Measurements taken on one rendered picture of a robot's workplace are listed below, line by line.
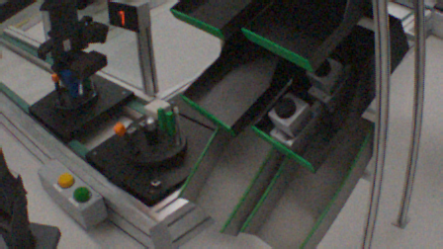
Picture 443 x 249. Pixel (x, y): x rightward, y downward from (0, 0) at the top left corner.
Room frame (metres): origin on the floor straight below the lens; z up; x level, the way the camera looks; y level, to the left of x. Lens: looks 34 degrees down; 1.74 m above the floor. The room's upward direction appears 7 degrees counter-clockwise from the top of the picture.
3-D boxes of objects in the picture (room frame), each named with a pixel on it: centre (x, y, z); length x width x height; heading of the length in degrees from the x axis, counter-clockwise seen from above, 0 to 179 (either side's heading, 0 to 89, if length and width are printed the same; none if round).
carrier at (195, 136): (1.08, 0.14, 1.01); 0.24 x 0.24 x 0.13; 43
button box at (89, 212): (1.00, 0.35, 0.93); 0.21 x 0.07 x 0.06; 43
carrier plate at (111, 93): (1.33, 0.37, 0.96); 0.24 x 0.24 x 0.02; 43
